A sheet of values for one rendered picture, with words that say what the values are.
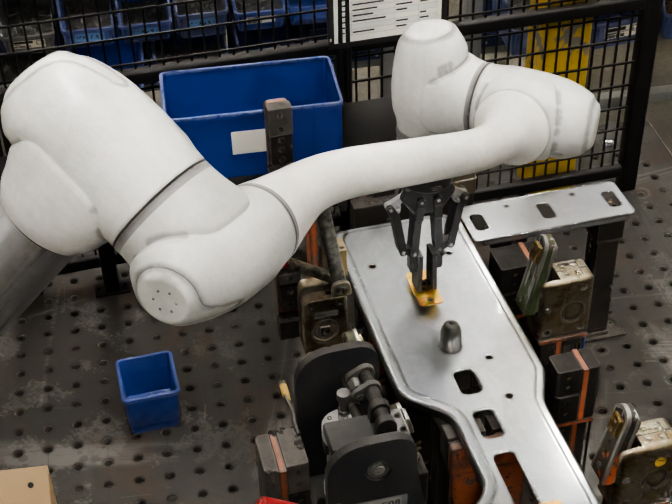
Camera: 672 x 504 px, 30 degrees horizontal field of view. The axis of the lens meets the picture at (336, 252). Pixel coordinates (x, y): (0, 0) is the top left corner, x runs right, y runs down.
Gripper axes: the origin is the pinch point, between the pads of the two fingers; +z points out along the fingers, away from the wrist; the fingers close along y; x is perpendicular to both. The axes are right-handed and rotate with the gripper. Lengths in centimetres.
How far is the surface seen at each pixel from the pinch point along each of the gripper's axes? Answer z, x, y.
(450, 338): 2.3, -14.1, -0.5
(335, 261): -5.9, -1.8, -14.5
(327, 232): -11.5, -1.8, -15.6
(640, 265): 35, 30, 55
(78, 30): 35, 162, -43
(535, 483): 5.2, -41.2, 2.3
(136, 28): 36, 161, -28
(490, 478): 4.9, -39.0, -3.2
